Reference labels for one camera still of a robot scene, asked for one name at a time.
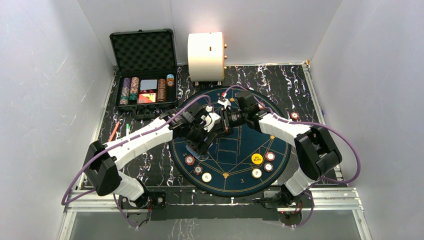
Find blue playing card deck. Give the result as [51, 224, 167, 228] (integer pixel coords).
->
[189, 148, 199, 158]

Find clear dealer button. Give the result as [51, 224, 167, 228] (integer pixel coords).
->
[197, 154, 210, 162]

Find red chips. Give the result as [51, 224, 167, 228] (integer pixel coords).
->
[184, 155, 196, 166]
[264, 152, 276, 162]

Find brown chips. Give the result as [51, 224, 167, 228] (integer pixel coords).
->
[193, 165, 203, 176]
[263, 162, 274, 172]

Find yellow chips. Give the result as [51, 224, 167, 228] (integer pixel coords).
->
[251, 168, 263, 179]
[201, 172, 212, 183]

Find yellow big blind button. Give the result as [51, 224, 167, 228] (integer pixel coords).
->
[251, 153, 264, 165]

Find red poker chip stack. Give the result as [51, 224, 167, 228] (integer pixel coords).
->
[290, 112, 300, 121]

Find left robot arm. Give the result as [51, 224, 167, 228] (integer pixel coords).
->
[84, 101, 221, 208]

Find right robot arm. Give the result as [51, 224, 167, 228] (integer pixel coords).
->
[218, 90, 343, 207]

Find round blue poker mat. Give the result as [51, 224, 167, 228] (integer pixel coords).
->
[169, 87, 292, 197]

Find brown chip row in case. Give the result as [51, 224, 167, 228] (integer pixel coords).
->
[157, 78, 166, 102]

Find red card box in case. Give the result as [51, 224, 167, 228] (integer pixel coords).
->
[137, 93, 157, 104]

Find orange blue chip stack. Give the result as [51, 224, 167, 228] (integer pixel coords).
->
[166, 74, 175, 87]

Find card deck in case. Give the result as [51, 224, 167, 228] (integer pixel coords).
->
[139, 79, 158, 91]

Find green white pen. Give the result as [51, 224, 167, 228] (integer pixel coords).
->
[125, 123, 130, 137]

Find white cylindrical device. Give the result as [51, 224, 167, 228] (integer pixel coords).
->
[187, 32, 227, 86]

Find black chip carrying case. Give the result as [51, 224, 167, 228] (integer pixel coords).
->
[109, 28, 178, 120]

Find purple chip row in case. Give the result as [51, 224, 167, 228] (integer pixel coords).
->
[119, 77, 132, 105]

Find pink green chip row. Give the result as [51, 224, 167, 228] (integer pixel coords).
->
[128, 77, 140, 101]

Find orange pen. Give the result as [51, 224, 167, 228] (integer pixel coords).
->
[107, 121, 121, 142]

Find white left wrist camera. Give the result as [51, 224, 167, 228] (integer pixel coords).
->
[201, 105, 221, 132]

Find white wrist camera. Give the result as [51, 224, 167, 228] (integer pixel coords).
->
[217, 94, 231, 109]
[201, 105, 221, 132]

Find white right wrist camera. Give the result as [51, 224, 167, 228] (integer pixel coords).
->
[217, 94, 231, 109]

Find aluminium frame rail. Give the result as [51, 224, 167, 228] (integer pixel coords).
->
[299, 62, 373, 240]

